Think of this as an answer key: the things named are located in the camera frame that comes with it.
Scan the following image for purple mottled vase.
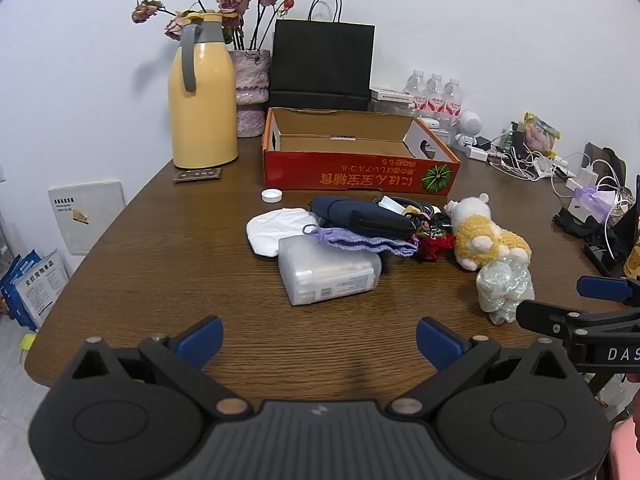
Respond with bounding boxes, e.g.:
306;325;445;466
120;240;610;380
229;49;272;138

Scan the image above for clear water bottle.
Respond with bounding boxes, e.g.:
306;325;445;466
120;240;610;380
425;73;445;113
406;71;427;111
442;78;462;117

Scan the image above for brown bag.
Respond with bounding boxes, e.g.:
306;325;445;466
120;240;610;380
582;142;626;181

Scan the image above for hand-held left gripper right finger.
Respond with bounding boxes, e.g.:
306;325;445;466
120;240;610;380
387;317;588;418

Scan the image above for blue printed bags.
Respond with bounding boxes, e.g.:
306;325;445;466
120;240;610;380
0;249;68;333

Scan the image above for pink garment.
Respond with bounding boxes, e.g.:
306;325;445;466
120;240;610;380
607;417;640;480

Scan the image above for white flat box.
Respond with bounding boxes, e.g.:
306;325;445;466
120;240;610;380
370;87;413;103

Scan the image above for navy blue pouch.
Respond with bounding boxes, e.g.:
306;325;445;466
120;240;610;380
310;196;416;241

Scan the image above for red cardboard box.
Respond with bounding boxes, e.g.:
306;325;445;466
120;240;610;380
262;107;461;203

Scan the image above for black paper bag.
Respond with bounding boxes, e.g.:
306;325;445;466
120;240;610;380
268;0;376;111

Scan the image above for clear crinkled plastic bag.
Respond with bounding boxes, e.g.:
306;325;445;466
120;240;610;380
475;255;536;325

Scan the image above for purple organza bag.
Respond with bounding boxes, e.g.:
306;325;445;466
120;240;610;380
570;187;618;221

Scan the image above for dried pink roses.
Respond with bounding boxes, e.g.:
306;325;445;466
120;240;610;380
131;0;296;51

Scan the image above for white robot figure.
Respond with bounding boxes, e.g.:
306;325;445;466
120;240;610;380
454;111;483;148

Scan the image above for white round cloth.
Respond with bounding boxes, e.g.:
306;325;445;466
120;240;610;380
246;207;321;259

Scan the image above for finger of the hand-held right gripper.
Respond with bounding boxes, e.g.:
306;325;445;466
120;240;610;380
516;300;640;347
576;275;640;306

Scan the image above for purple knitted pouch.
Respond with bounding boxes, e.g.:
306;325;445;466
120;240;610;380
302;225;418;257

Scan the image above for yellow thermos jug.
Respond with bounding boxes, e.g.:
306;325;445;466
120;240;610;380
167;11;240;170

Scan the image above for white power adapter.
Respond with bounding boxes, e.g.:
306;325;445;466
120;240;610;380
565;167;598;191

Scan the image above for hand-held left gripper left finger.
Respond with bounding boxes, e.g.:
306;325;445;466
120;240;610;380
50;316;253;418

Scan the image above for red fabric rose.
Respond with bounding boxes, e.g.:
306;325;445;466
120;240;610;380
415;234;457;262

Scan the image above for translucent cotton swab box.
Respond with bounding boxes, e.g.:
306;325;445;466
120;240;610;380
277;236;383;307

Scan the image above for brown sachet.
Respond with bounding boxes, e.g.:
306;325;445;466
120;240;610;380
172;168;222;182

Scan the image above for white and yellow plush toy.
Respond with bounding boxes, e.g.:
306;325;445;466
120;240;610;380
444;193;532;271

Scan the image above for yellow snack packet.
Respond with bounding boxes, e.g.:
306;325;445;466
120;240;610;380
522;112;561;153

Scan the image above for tangle of white cables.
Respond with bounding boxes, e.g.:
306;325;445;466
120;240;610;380
487;150;576;181

